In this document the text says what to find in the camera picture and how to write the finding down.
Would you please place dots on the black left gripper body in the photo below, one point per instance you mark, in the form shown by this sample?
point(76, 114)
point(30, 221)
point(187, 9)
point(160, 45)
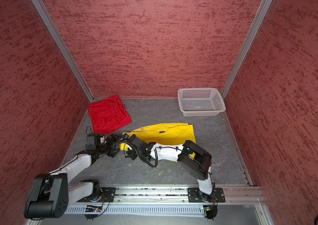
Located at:
point(107, 147)

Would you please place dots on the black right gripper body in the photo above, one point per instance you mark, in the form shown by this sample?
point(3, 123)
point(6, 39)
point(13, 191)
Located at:
point(134, 153)

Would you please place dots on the red shorts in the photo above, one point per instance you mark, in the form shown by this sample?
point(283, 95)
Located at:
point(108, 115)

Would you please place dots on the yellow shorts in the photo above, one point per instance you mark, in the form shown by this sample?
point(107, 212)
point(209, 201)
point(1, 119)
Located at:
point(169, 138)

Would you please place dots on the white plastic laundry basket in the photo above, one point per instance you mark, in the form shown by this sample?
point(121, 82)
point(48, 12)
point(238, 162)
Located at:
point(200, 102)

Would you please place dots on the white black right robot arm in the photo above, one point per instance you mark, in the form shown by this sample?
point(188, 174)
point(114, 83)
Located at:
point(191, 157)

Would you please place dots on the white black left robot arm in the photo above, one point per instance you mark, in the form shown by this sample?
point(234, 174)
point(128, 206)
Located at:
point(51, 193)

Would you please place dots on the left small circuit board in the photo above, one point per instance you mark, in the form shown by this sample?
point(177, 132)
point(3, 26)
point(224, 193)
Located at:
point(93, 209)

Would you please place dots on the small circuit board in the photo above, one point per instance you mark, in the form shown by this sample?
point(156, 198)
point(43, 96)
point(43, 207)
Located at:
point(206, 208)
point(93, 209)

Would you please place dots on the right small circuit board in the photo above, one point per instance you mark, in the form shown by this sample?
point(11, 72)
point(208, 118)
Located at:
point(206, 208)

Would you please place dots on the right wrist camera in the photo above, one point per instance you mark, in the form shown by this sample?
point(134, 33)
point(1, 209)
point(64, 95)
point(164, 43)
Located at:
point(132, 140)

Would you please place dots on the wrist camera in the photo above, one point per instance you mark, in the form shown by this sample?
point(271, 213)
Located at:
point(132, 140)
point(95, 141)

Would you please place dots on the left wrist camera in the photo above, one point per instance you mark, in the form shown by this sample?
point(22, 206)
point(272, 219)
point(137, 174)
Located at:
point(95, 141)

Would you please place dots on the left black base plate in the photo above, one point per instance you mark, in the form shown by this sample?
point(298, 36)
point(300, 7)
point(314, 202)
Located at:
point(100, 195)

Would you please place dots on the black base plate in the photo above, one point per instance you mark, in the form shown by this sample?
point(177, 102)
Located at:
point(100, 195)
point(196, 196)

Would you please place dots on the white slotted cable duct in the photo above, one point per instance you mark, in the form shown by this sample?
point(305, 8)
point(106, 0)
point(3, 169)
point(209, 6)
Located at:
point(150, 210)

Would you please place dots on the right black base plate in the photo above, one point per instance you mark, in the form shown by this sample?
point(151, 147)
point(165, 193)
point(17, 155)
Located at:
point(196, 196)

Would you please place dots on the aluminium front rail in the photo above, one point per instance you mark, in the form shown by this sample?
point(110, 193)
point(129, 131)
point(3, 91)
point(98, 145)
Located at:
point(178, 195)

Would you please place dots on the left corner aluminium post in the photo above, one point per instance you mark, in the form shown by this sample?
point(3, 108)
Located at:
point(44, 15)

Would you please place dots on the corner aluminium post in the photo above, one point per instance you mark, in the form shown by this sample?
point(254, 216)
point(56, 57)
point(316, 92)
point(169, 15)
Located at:
point(256, 23)
point(44, 15)

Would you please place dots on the right corner aluminium post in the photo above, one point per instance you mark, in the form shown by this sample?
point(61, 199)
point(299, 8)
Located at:
point(256, 23)

